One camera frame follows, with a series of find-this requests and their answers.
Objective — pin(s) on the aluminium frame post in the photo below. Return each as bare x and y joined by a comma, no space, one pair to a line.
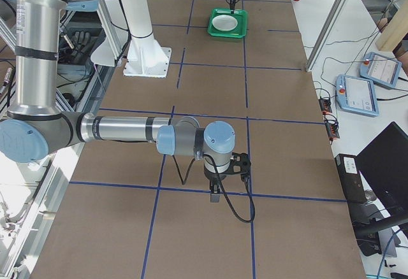
325,32

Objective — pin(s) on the black box device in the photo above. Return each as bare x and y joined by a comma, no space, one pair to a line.
350,178

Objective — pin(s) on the pale green plastic fork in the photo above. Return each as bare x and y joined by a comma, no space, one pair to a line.
226,12

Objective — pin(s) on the blue teach pendant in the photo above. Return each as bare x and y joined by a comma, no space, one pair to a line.
382,70
356,95

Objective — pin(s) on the black laptop monitor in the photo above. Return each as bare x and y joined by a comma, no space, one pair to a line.
383,163

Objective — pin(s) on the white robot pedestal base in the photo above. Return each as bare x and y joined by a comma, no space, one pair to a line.
145,57

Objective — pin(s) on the blue teach pendant near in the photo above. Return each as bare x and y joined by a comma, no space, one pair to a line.
356,95

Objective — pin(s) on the green plastic tray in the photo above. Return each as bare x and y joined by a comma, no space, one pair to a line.
237,33

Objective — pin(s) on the white paper sheet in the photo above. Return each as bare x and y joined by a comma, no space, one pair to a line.
103,55

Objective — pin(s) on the blue teach pendant far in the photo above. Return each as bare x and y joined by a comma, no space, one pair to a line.
382,70

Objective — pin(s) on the white round plate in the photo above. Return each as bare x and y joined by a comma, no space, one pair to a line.
224,23

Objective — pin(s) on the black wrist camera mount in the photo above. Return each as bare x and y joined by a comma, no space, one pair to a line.
241,164

